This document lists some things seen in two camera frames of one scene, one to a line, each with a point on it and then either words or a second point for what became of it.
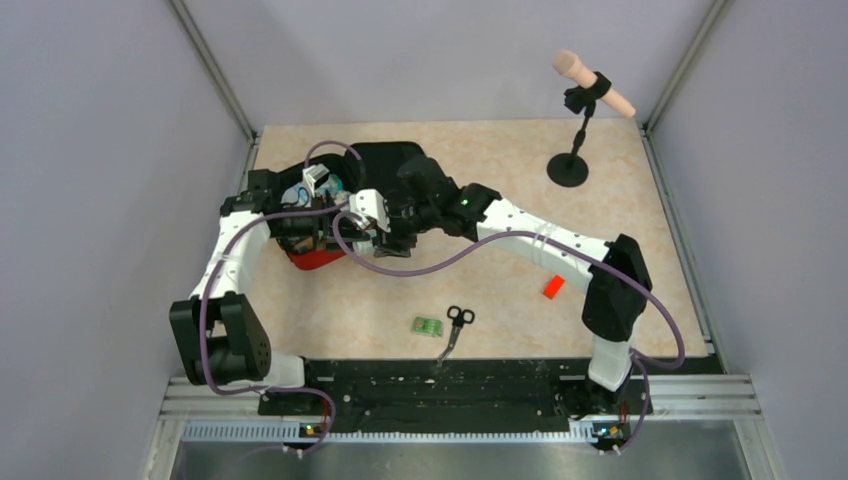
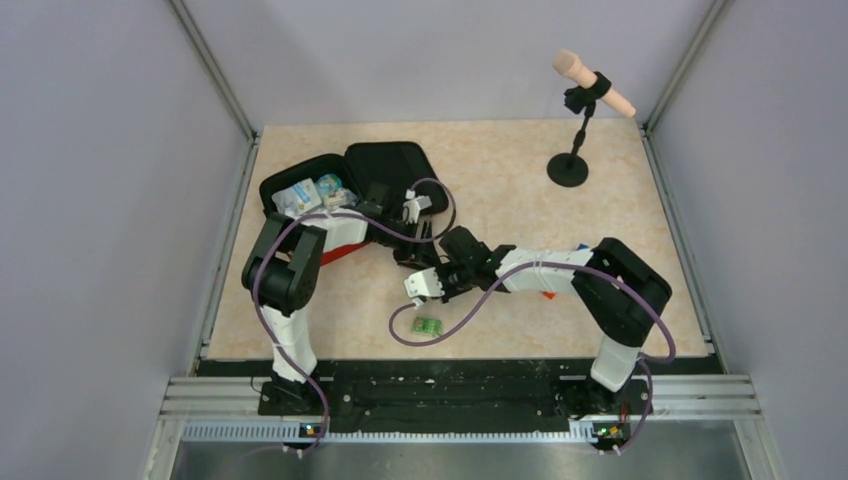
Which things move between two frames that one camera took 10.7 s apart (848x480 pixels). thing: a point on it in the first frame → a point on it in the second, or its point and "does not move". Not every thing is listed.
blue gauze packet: (298, 195) does not move
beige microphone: (570, 65) does not move
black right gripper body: (406, 223) → (455, 279)
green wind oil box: (427, 326) does not move
